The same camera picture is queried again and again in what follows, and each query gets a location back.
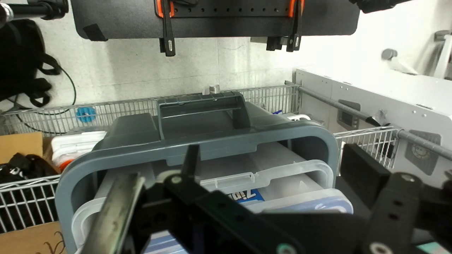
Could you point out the gripper right finger with metal pad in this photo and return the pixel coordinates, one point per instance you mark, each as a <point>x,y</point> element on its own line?
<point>393,212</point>

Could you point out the gripper left finger with metal pad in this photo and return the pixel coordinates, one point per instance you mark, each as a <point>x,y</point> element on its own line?
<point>118,212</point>

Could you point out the small blue round object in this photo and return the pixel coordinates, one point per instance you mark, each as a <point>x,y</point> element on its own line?
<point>87,115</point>

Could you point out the black rounded object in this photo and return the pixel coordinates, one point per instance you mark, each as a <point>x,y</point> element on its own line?
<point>376,3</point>

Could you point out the white and orange plastic item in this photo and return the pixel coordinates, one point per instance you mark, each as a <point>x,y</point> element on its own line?
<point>76,146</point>

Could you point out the grey metal panel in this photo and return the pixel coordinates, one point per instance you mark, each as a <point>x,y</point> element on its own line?
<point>401,118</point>

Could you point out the brown cardboard box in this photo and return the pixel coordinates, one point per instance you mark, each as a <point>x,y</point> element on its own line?
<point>19,146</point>
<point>23,240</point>

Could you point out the black bag white print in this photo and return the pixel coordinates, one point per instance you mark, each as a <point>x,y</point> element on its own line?
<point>29,167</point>

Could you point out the large clear plastic container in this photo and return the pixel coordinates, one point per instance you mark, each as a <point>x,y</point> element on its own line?
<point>292,174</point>

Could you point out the grey plastic storage bin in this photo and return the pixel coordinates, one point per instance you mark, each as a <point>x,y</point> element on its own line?
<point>213,146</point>

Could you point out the white office chair base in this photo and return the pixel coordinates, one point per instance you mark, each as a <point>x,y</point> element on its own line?
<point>446,57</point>

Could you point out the black backpack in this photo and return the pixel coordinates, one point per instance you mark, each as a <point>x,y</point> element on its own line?
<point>19,57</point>

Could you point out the orange and black clamp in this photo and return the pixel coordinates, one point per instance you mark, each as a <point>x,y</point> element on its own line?
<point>167,29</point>
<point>296,29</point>

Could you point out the black stand piece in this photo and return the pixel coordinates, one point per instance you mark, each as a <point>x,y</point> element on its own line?
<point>43,7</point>

